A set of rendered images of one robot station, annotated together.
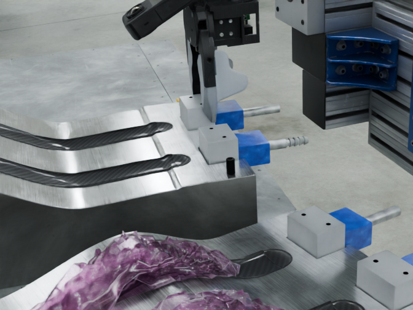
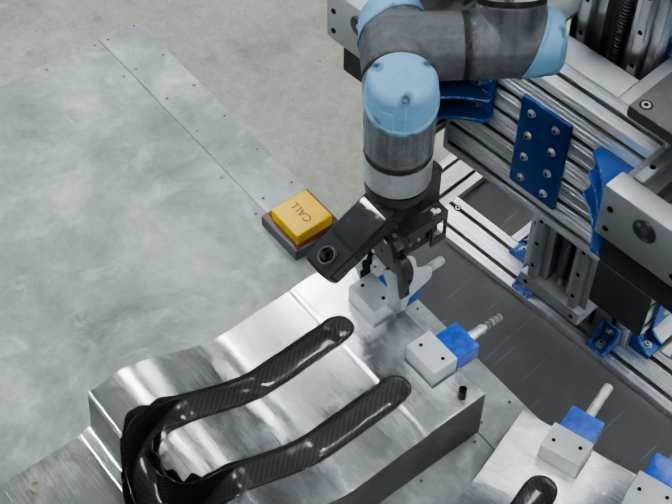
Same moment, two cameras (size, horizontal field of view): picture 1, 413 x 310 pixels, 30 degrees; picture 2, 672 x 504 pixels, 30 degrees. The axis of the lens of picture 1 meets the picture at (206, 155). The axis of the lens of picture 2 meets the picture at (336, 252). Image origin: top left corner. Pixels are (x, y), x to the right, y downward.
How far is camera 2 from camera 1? 0.99 m
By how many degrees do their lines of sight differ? 34
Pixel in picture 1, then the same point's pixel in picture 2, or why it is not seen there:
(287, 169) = not seen: outside the picture
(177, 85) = (223, 145)
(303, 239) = (560, 463)
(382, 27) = not seen: hidden behind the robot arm
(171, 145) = (374, 361)
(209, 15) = (404, 240)
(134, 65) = (135, 104)
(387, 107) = (477, 127)
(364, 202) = (311, 32)
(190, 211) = (433, 443)
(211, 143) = (436, 373)
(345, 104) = not seen: hidden behind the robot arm
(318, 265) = (580, 487)
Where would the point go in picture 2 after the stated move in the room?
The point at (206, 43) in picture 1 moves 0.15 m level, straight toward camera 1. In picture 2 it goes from (405, 269) to (470, 371)
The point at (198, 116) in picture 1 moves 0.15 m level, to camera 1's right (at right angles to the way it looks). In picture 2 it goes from (383, 312) to (492, 269)
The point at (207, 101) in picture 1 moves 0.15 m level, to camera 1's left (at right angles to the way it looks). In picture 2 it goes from (399, 306) to (283, 352)
